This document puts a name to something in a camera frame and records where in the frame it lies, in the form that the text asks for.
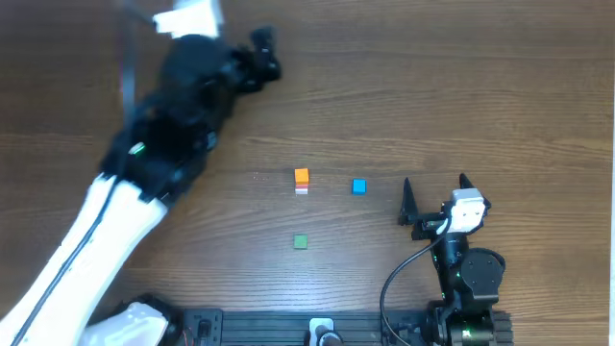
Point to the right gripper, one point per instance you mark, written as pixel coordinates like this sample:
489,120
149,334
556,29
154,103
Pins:
425,226

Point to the blue cube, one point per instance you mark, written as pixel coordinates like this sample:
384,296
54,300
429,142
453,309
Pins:
359,186

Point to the orange cube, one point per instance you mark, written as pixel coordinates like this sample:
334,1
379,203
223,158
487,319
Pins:
302,176

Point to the green cube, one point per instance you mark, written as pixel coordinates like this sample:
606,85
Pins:
300,241

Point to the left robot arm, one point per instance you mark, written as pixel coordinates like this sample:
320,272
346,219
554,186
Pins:
182,110

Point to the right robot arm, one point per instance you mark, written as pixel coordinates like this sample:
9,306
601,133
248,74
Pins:
473,276

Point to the white cube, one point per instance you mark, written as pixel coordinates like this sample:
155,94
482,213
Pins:
302,191

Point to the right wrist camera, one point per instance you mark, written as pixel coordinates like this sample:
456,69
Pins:
465,209

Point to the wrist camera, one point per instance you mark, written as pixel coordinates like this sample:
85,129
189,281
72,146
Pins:
189,19
465,209

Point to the mounting rail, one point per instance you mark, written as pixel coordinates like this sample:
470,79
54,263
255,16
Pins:
278,329

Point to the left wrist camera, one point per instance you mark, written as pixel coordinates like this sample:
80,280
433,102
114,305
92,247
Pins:
189,19

